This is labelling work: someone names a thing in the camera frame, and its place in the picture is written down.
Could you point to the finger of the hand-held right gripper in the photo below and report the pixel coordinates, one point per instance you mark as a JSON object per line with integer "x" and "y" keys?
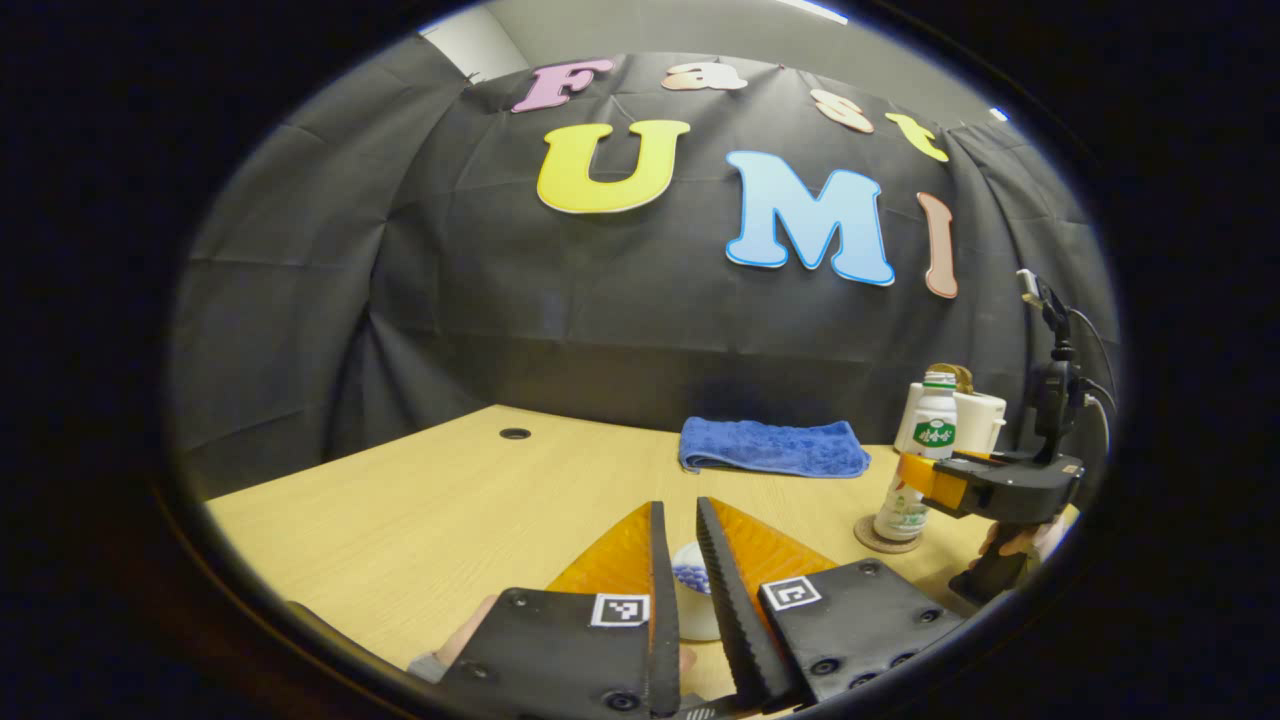
{"x": 930, "y": 482}
{"x": 985, "y": 457}

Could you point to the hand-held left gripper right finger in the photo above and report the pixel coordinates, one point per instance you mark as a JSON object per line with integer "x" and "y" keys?
{"x": 725, "y": 590}

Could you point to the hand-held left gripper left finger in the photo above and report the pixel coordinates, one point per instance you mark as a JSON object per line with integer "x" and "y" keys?
{"x": 665, "y": 620}

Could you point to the white green-label water bottle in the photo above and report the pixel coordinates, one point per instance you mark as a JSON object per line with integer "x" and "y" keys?
{"x": 935, "y": 410}

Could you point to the round cork coaster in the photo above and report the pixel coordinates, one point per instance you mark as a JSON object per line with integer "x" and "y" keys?
{"x": 880, "y": 542}

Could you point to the white toaster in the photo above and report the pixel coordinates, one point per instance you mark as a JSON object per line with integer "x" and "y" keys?
{"x": 980, "y": 420}

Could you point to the brown bread slice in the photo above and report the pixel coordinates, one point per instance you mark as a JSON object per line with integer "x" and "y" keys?
{"x": 960, "y": 376}

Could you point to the blue folded towel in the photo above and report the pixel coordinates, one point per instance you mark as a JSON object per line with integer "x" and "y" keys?
{"x": 775, "y": 447}

